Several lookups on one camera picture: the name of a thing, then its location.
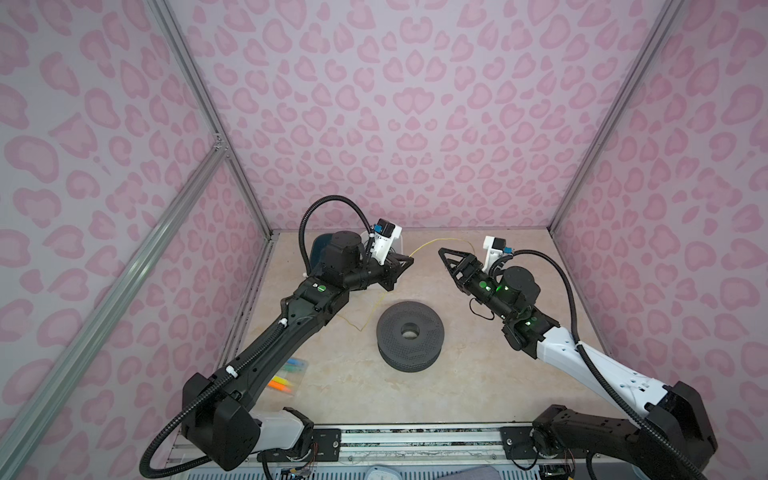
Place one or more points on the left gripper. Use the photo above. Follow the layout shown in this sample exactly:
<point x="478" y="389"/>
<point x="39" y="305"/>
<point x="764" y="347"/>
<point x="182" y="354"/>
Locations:
<point x="392" y="269"/>

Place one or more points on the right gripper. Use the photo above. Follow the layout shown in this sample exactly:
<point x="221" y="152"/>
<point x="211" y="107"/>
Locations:
<point x="471" y="268"/>

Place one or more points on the dark grey spool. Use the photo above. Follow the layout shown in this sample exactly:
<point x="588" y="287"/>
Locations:
<point x="410" y="336"/>

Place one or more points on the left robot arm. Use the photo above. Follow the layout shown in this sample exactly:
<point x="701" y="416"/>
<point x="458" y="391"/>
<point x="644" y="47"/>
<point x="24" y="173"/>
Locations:
<point x="218" y="419"/>

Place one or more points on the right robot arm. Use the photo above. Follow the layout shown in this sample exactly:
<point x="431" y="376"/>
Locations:
<point x="513" y="293"/>

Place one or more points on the dark teal plastic bin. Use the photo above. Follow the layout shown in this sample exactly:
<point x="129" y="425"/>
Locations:
<point x="318" y="248"/>

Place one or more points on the pack of highlighter markers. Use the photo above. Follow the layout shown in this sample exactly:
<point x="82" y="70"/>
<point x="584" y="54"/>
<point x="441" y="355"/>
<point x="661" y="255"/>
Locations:
<point x="289" y="377"/>

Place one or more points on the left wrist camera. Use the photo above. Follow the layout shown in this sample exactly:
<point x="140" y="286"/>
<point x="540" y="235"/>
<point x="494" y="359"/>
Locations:
<point x="386" y="239"/>

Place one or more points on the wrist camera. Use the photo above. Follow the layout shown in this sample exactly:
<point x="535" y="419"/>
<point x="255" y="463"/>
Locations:
<point x="495" y="248"/>
<point x="386" y="239"/>

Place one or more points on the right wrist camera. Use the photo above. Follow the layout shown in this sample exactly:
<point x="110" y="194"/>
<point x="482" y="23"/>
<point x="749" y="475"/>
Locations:
<point x="495" y="248"/>

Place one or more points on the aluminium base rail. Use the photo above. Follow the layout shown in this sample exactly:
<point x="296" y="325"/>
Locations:
<point x="420" y="447"/>

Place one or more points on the diagonal aluminium frame bar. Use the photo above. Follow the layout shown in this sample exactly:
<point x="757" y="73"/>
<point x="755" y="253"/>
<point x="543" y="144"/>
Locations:
<point x="38" y="414"/>

